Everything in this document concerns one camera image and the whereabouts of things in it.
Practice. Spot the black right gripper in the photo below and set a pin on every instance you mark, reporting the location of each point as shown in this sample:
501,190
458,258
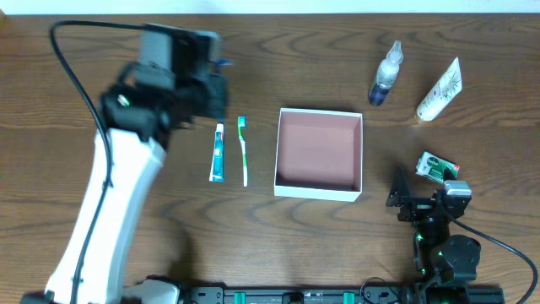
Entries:
416,203

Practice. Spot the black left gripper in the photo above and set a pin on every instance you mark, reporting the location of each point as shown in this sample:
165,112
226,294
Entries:
212,97

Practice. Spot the green white toothbrush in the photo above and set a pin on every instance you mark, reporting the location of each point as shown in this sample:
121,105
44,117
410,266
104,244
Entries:
241,124

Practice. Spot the green white toothpaste tube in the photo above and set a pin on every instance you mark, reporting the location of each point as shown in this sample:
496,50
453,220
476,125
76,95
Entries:
217,168

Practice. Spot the blue disposable razor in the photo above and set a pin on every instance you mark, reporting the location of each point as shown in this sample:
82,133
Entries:
223,62

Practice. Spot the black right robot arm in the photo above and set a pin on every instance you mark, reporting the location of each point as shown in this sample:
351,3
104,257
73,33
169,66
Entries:
448,262

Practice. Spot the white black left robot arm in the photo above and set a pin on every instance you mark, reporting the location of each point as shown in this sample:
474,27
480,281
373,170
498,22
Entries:
130,147

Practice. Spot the green white Dettol soap pack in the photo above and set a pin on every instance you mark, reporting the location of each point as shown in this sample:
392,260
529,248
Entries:
432,167

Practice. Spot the white bamboo print lotion tube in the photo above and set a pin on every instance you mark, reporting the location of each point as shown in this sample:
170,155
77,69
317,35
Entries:
440,96

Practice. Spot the pink open cardboard box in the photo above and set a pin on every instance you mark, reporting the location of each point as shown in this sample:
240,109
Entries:
319,155

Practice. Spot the clear pump bottle blue liquid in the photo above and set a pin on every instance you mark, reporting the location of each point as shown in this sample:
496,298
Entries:
386,75

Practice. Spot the black mounting rail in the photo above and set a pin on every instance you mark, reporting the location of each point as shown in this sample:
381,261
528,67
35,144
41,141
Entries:
370,293

